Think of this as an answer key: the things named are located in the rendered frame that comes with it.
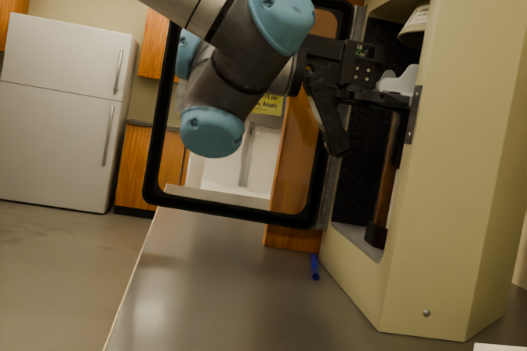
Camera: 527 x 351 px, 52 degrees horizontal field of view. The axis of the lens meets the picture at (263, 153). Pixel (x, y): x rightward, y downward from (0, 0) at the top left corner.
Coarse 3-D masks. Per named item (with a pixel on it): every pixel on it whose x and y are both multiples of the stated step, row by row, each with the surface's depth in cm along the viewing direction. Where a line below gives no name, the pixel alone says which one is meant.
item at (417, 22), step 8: (424, 0) 76; (416, 8) 77; (424, 8) 74; (416, 16) 75; (424, 16) 73; (408, 24) 76; (416, 24) 74; (424, 24) 73; (400, 32) 78; (408, 32) 75; (416, 32) 83; (424, 32) 84; (400, 40) 81; (408, 40) 83; (416, 40) 84; (416, 48) 85
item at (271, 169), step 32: (320, 32) 93; (288, 96) 93; (256, 128) 93; (288, 128) 93; (192, 160) 93; (224, 160) 93; (256, 160) 94; (288, 160) 94; (192, 192) 94; (224, 192) 94; (256, 192) 94; (288, 192) 94
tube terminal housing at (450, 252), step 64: (384, 0) 83; (448, 0) 63; (512, 0) 64; (448, 64) 63; (512, 64) 64; (448, 128) 64; (512, 128) 67; (448, 192) 64; (512, 192) 72; (320, 256) 95; (384, 256) 66; (448, 256) 65; (512, 256) 79; (384, 320) 64; (448, 320) 66
